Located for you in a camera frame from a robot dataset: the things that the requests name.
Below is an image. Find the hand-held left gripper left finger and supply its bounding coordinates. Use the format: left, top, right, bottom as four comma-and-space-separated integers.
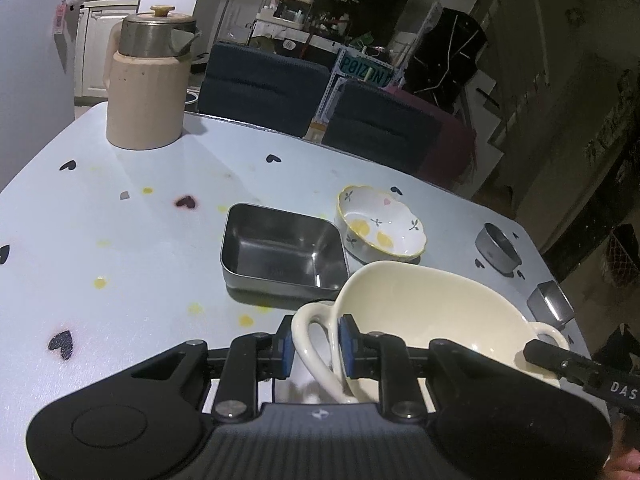
131, 314, 296, 423

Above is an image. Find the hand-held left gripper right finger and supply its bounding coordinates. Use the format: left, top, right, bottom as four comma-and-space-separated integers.
337, 314, 496, 423

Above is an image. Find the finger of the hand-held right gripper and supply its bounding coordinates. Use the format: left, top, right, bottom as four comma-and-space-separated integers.
523, 340, 592, 387

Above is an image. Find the small square steel container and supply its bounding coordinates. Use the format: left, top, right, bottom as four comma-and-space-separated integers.
527, 281, 576, 331

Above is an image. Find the cream two-handled ceramic bowl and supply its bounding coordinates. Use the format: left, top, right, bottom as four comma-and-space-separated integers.
291, 261, 571, 405

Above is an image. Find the large rectangular steel tray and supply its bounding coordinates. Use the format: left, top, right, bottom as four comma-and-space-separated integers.
220, 203, 350, 297

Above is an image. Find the round steel bowl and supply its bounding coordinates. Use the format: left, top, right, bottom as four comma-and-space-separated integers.
474, 223, 523, 275

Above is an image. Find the lemon-print ceramic bowl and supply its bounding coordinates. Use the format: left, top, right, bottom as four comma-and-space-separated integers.
334, 185, 427, 264

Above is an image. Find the person's right hand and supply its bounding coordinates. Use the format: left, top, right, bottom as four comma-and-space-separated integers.
607, 435, 640, 480

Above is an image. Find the dark cloth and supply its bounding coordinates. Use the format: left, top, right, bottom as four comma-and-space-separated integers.
595, 325, 640, 371

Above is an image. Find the white net bag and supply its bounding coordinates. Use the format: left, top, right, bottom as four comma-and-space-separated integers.
602, 225, 640, 288

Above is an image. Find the maroon sofa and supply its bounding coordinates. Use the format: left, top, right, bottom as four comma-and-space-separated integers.
385, 85, 478, 196

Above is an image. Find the dark blue chair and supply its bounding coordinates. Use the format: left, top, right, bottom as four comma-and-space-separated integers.
322, 79, 443, 176
197, 41, 331, 138

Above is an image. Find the white heart-print tablecloth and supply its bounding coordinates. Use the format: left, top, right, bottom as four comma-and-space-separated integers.
0, 101, 612, 480

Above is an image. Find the teal sign plate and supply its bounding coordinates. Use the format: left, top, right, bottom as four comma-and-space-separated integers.
340, 55, 392, 88

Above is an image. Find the beige kettle with steel lid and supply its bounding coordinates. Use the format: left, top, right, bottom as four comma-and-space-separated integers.
105, 5, 201, 150

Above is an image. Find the black vest with white trim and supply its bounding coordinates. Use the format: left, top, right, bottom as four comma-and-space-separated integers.
405, 7, 488, 106

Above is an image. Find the white storage rack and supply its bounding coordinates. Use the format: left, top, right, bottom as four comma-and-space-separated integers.
260, 0, 316, 28

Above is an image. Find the white kitchen base cabinet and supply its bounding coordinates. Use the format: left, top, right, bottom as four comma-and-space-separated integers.
75, 7, 138, 98

